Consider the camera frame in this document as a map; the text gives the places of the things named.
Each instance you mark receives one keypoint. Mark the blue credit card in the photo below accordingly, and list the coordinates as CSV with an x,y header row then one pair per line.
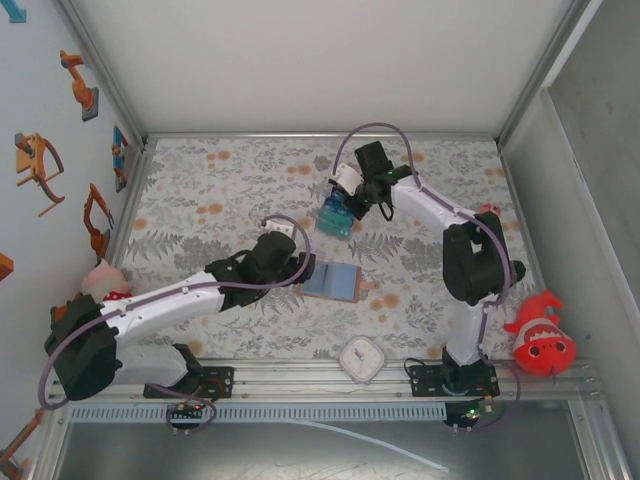
x,y
336,206

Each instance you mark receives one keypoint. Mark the wide aluminium base rail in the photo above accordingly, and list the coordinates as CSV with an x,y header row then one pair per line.
x,y
300,385

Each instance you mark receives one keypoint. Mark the blue and black card stack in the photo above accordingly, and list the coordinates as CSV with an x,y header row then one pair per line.
x,y
335,225

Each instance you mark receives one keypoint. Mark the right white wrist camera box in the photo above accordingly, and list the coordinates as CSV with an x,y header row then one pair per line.
x,y
347,175

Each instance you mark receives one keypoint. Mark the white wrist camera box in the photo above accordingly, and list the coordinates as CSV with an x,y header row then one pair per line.
x,y
277,227
347,175

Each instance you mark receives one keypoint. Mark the teal credit card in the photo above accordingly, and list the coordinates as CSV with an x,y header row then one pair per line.
x,y
336,224

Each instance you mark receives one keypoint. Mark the red plush fish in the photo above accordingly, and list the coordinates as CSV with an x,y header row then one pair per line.
x,y
542,345

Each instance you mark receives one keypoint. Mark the floral table mat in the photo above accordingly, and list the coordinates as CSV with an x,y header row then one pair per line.
x,y
225,165

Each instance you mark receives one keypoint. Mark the aluminium frame bar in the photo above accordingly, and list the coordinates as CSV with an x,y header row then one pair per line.
x,y
250,136
132,200
100,65
545,65

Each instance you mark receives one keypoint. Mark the black grey striped sock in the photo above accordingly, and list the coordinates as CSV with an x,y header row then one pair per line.
x,y
519,272

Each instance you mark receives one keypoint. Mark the small circuit board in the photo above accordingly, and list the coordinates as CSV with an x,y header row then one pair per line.
x,y
477,409
185,411

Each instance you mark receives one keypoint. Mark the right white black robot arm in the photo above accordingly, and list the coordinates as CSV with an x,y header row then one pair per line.
x,y
425,200

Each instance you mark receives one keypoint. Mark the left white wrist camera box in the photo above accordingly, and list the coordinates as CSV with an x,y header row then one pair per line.
x,y
277,227

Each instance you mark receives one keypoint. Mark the pink leather card holder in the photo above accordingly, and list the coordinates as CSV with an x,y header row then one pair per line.
x,y
335,282

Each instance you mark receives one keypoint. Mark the left small circuit board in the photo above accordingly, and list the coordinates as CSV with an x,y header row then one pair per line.
x,y
185,411

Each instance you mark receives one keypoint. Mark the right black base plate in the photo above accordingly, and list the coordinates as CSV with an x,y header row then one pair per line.
x,y
425,380

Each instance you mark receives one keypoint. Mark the pink toy donut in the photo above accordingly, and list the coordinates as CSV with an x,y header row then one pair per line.
x,y
492,209

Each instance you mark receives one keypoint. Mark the pink plush pig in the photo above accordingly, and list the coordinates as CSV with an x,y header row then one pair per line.
x,y
102,280

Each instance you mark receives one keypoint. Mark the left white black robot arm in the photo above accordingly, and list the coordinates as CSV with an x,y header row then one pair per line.
x,y
165,300

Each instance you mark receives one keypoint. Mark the right small circuit board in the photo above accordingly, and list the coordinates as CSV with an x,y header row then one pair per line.
x,y
477,409

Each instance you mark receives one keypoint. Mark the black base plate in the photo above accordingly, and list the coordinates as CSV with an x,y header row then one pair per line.
x,y
220,382
425,380

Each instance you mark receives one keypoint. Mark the blue wall sticker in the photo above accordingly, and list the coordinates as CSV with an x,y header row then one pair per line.
x,y
17,12

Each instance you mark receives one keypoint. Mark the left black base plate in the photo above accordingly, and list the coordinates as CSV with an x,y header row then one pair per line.
x,y
220,382

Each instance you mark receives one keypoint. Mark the white square clock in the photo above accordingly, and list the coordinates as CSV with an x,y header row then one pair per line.
x,y
362,360

